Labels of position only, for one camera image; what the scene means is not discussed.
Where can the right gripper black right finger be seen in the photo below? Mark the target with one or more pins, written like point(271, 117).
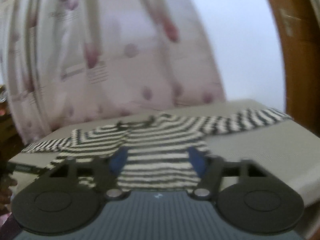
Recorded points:
point(246, 195)

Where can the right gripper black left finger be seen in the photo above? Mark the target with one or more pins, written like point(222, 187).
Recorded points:
point(70, 196)

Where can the black white striped knit sweater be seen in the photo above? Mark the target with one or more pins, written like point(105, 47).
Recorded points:
point(161, 153)

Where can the pink leaf print curtain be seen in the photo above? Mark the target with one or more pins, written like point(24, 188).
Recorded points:
point(66, 62)

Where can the brown wooden door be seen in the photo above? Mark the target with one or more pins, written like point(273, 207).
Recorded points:
point(299, 36)

